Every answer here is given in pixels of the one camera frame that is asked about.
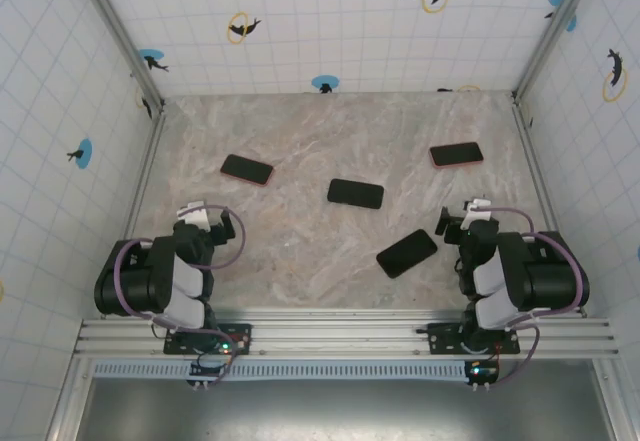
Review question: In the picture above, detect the aluminium corner post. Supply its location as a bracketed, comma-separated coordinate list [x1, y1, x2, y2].
[512, 0, 604, 102]
[69, 0, 167, 115]

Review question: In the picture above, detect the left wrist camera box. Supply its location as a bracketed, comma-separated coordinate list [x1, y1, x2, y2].
[177, 200, 211, 229]

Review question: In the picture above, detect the grey metal panel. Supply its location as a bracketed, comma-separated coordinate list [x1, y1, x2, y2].
[74, 360, 616, 441]

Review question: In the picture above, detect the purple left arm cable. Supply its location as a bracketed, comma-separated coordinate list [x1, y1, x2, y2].
[113, 203, 247, 387]

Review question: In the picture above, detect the black phone case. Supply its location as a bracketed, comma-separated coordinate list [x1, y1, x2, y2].
[375, 228, 440, 280]
[327, 178, 385, 211]

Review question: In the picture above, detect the white slotted cable duct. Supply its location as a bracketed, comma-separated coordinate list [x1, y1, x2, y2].
[92, 359, 501, 381]

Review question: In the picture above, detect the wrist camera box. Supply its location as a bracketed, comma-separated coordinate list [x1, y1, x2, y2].
[460, 197, 496, 222]
[177, 200, 211, 229]

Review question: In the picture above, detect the black phone red edge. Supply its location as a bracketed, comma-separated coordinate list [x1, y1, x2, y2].
[219, 153, 276, 188]

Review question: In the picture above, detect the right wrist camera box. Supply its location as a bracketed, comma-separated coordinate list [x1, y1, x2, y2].
[460, 197, 496, 222]

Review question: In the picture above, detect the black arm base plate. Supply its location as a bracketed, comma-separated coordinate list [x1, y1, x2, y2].
[426, 321, 521, 357]
[163, 321, 254, 357]

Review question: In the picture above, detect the aluminium mounting rail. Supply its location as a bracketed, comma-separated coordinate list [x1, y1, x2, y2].
[73, 309, 621, 361]

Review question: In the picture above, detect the small controller board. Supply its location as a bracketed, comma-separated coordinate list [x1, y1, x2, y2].
[463, 358, 501, 392]

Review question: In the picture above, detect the aluminium side rail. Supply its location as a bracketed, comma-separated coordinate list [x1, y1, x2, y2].
[99, 110, 169, 320]
[510, 91, 587, 318]

